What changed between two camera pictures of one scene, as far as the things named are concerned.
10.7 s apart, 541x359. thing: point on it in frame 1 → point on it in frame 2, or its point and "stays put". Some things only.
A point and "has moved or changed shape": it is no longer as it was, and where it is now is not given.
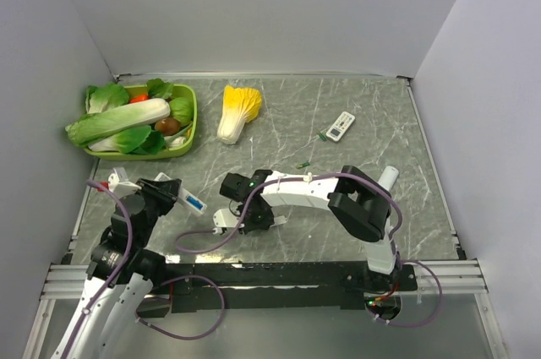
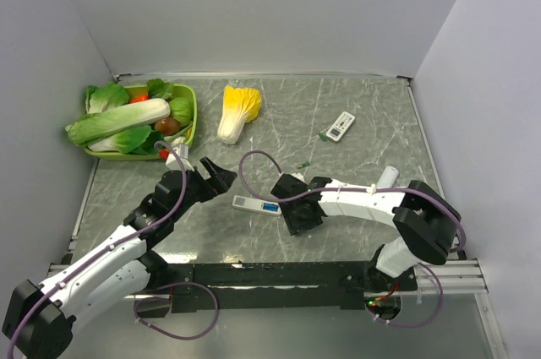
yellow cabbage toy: x=240 y=106 stays put
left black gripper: x=165 y=191 → x=218 y=182
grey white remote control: x=185 y=197 has moved or changed shape
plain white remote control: x=389 y=176 stays put
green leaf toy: x=102 y=97 stays put
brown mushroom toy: x=167 y=127 stays put
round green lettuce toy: x=182 y=109 stays put
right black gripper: x=268 y=220 → x=293 y=224
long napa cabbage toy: x=84 y=129 stays put
